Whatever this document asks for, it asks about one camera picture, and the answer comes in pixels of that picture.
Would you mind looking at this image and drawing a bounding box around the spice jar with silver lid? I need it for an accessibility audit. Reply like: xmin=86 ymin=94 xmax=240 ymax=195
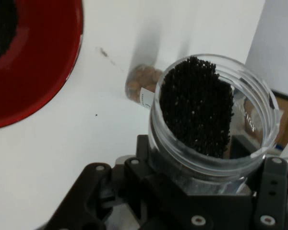
xmin=124 ymin=63 xmax=164 ymax=110

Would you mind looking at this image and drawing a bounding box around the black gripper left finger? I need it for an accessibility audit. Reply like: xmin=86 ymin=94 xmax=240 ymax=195
xmin=45 ymin=134 xmax=207 ymax=230

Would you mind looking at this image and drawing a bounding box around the clear jar of black seeds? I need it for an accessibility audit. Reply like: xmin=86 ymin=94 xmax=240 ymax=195
xmin=147 ymin=54 xmax=280 ymax=195

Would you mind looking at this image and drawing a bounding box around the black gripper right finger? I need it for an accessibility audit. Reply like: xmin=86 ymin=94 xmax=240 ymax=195
xmin=230 ymin=135 xmax=288 ymax=230

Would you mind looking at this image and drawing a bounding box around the black seeds pile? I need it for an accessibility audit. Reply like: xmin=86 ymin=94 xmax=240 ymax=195
xmin=0 ymin=0 xmax=19 ymax=65

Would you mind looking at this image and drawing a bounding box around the red bowl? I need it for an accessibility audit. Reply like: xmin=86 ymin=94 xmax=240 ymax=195
xmin=0 ymin=0 xmax=84 ymax=130

